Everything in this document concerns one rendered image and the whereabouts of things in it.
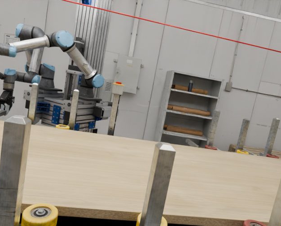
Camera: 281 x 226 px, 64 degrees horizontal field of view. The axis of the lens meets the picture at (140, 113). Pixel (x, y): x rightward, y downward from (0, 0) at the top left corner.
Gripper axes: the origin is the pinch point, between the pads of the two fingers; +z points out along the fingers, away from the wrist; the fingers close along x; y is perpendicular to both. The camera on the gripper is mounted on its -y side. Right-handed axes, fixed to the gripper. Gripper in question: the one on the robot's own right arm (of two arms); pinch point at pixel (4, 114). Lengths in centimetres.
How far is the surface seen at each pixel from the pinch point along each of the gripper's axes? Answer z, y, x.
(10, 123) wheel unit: -32, -145, -55
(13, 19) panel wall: -107, 240, 91
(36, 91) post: -25, -36, -30
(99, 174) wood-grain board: -7, -107, -74
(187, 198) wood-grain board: -7, -119, -104
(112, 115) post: -18, -36, -80
